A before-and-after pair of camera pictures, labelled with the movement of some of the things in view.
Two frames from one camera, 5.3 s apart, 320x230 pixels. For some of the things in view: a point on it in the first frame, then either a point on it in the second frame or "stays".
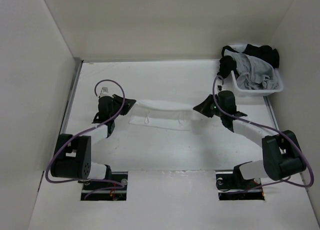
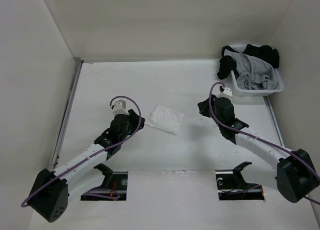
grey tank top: x=253 y=73 stays
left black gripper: x=128 y=104 -> x=134 y=118
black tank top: x=227 y=65 stays
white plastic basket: x=278 y=88 stays
